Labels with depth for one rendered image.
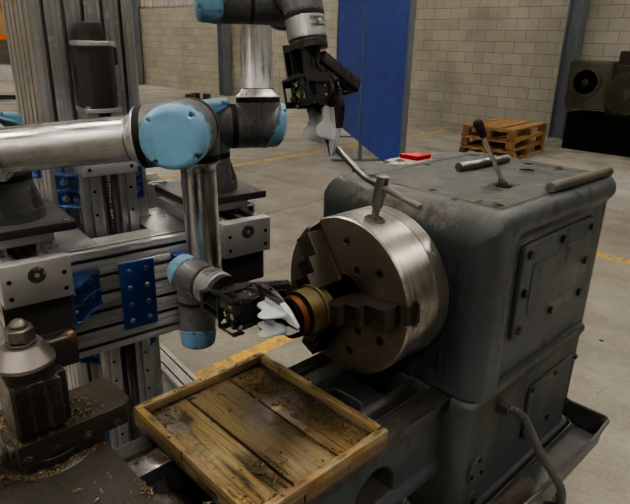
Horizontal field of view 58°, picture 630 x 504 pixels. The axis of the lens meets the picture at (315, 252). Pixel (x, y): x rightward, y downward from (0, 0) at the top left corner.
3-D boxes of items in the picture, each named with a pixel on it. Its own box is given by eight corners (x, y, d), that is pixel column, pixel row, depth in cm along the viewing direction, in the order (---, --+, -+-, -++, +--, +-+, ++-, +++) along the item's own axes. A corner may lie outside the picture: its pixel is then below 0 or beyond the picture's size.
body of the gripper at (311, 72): (285, 113, 108) (275, 47, 107) (318, 110, 114) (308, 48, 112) (312, 105, 103) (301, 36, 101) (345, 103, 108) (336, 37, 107)
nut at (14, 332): (31, 332, 80) (27, 310, 79) (41, 343, 78) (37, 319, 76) (0, 341, 78) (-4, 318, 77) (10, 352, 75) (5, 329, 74)
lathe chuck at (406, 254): (311, 310, 133) (332, 184, 119) (417, 387, 114) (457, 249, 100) (281, 322, 127) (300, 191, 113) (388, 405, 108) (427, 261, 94)
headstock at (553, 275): (444, 268, 184) (457, 146, 171) (595, 319, 152) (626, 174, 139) (309, 324, 146) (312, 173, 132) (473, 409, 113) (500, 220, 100)
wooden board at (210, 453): (261, 367, 126) (261, 351, 125) (387, 448, 102) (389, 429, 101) (134, 424, 107) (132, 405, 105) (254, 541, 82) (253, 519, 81)
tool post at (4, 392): (56, 401, 87) (47, 343, 84) (76, 423, 82) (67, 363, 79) (3, 421, 82) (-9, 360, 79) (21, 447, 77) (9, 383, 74)
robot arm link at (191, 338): (222, 328, 130) (220, 283, 126) (213, 353, 120) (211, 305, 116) (187, 327, 130) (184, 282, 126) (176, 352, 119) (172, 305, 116)
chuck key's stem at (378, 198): (379, 234, 108) (391, 176, 103) (370, 236, 106) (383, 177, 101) (371, 229, 109) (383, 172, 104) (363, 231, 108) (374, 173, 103)
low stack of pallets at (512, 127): (493, 144, 947) (496, 117, 932) (544, 151, 895) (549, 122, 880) (456, 153, 858) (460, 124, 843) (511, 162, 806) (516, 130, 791)
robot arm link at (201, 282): (225, 297, 118) (224, 260, 115) (238, 304, 115) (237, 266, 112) (193, 307, 113) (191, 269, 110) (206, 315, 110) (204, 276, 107)
